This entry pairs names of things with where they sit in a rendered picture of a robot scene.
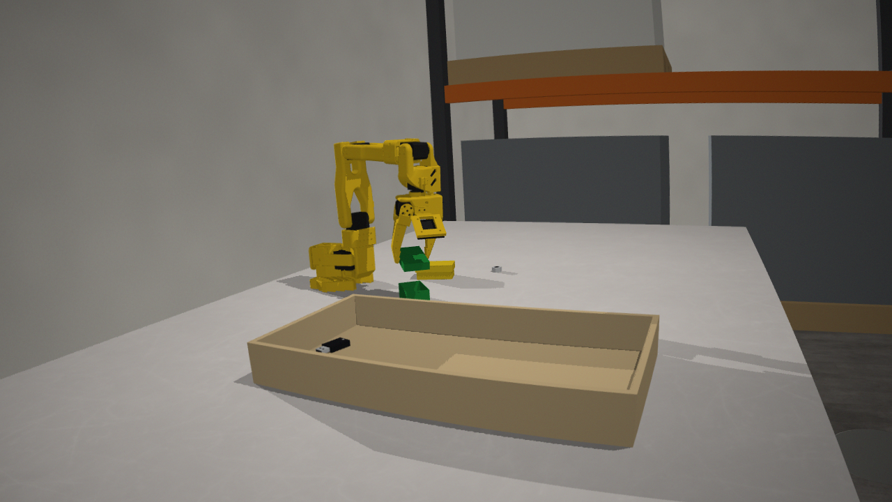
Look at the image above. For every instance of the black usb stick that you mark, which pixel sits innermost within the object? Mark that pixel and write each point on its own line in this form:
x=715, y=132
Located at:
x=334, y=345

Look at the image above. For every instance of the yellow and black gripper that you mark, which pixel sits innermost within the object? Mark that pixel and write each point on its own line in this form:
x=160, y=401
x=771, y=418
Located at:
x=416, y=206

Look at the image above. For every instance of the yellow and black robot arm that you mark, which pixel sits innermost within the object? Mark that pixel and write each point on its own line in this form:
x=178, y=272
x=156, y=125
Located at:
x=333, y=260

